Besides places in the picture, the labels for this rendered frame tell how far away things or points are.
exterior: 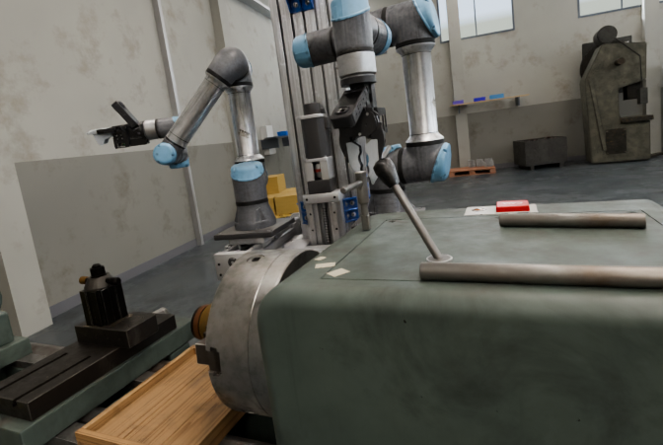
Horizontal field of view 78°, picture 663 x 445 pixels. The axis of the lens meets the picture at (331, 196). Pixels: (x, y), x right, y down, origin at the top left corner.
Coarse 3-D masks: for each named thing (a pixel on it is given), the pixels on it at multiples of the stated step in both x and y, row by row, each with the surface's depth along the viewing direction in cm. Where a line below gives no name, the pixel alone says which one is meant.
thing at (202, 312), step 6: (204, 306) 89; (210, 306) 87; (198, 312) 87; (204, 312) 86; (192, 318) 87; (198, 318) 87; (204, 318) 85; (192, 324) 87; (198, 324) 86; (204, 324) 85; (192, 330) 87; (198, 330) 86; (204, 330) 85; (198, 336) 87
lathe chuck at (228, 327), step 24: (240, 264) 77; (264, 264) 75; (240, 288) 72; (216, 312) 71; (240, 312) 69; (216, 336) 69; (240, 336) 67; (240, 360) 67; (216, 384) 70; (240, 384) 68; (240, 408) 73
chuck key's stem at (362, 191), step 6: (360, 174) 78; (366, 180) 78; (360, 186) 78; (366, 186) 78; (360, 192) 78; (366, 192) 78; (360, 198) 79; (366, 198) 78; (360, 204) 79; (366, 204) 79; (366, 210) 79; (366, 216) 79; (366, 222) 79; (366, 228) 80
